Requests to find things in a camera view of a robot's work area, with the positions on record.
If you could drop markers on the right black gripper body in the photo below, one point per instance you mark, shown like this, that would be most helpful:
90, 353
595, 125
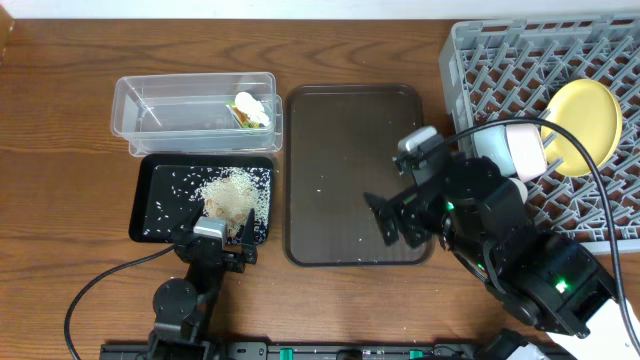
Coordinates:
409, 210

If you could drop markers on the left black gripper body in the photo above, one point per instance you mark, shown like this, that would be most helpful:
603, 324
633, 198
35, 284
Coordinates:
212, 255

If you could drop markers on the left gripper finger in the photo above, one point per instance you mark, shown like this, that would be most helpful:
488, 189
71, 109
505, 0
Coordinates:
187, 224
248, 236

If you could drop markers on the blue bowl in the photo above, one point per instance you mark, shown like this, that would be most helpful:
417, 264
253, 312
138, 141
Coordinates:
492, 143

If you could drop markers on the white cup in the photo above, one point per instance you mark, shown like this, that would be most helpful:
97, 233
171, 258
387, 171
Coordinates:
522, 189

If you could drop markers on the pink bowl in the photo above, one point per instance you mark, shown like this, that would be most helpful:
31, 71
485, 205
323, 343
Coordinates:
527, 151

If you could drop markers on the white tissue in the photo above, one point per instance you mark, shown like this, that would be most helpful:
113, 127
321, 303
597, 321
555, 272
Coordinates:
252, 109

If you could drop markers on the yellow plate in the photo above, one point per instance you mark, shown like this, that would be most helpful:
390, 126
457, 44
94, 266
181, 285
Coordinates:
590, 112

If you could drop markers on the green snack wrapper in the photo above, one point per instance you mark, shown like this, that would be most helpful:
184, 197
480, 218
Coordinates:
242, 117

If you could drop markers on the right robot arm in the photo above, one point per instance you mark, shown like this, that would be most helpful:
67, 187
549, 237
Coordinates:
541, 277

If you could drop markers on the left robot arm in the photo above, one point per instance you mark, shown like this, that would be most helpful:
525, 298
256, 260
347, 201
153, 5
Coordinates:
184, 306

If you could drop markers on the black waste tray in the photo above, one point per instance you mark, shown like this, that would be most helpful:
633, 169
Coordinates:
151, 161

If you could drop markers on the grey dishwasher rack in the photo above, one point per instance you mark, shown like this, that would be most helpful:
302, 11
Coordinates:
494, 69

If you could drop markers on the food scraps pile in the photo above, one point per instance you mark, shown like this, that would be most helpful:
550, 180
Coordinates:
226, 192

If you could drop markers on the dark brown serving tray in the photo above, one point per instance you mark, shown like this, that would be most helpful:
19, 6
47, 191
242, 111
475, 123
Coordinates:
340, 143

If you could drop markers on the clear plastic bin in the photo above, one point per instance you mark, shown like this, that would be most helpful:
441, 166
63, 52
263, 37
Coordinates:
186, 113

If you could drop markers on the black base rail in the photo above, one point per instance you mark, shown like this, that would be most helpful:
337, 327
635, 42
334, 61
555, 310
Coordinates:
263, 351

